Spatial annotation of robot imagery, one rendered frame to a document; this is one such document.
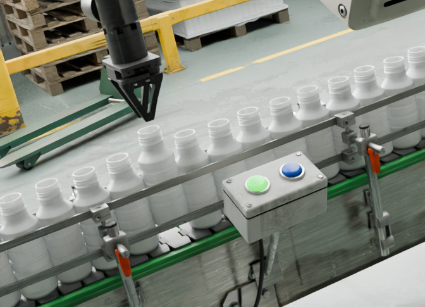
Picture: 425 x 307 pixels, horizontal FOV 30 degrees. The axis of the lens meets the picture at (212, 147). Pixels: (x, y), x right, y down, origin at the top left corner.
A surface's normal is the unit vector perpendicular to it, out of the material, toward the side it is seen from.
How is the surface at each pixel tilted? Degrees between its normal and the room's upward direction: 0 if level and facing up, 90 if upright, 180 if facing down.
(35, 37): 90
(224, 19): 89
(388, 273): 0
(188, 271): 90
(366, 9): 116
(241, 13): 90
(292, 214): 110
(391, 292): 0
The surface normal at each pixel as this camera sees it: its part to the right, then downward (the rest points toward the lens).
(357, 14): -0.10, 0.76
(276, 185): -0.07, -0.78
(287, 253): 0.40, 0.24
